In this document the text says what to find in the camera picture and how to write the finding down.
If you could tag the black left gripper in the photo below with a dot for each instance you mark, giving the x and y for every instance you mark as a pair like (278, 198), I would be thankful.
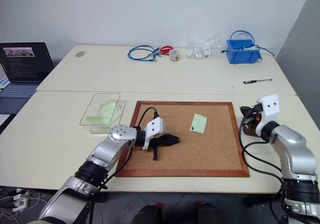
(161, 140)

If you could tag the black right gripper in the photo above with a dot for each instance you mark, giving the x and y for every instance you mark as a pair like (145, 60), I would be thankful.
(253, 113)

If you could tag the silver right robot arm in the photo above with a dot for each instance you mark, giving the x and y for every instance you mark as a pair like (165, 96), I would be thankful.
(295, 146)

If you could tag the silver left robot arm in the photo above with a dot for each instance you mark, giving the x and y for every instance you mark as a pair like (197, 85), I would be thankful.
(110, 148)

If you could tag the green sticky note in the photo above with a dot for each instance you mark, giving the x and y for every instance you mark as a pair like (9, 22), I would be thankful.
(199, 122)
(107, 111)

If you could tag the clear plastic box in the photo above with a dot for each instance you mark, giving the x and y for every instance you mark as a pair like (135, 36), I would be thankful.
(93, 101)

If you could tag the wood-framed cork board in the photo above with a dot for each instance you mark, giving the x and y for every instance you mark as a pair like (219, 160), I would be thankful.
(195, 156)

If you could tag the black pen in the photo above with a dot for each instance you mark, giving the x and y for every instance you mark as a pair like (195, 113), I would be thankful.
(257, 81)

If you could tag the blue storage bin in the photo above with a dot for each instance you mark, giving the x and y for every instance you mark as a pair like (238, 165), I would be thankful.
(241, 56)

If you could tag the white item in bin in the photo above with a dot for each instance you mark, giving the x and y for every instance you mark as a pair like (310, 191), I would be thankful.
(250, 48)

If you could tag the dark rounded shape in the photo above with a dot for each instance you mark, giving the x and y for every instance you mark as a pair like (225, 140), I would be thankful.
(150, 215)
(207, 214)

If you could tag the clear plastic container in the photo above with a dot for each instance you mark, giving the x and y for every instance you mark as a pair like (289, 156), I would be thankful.
(217, 43)

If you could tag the clear plastic bags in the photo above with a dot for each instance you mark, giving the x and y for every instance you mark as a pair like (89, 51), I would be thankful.
(198, 51)

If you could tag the small clear jar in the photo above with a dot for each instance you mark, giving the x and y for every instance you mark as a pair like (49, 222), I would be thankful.
(174, 55)

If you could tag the grey oval disc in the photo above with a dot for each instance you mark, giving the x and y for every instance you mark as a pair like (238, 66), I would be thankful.
(80, 54)

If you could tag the white power strip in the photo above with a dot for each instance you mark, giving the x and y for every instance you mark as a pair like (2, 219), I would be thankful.
(20, 201)

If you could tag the dark open laptop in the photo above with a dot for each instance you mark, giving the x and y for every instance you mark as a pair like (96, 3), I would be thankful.
(27, 63)

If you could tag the blue and white paper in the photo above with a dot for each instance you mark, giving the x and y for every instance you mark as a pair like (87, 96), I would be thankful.
(3, 83)

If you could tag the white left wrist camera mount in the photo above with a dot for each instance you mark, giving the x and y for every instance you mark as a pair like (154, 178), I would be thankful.
(156, 126)

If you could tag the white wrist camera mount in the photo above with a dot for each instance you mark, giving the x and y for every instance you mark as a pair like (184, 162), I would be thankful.
(269, 108)
(156, 126)

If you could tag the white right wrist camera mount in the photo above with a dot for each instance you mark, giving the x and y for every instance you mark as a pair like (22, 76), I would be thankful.
(269, 108)

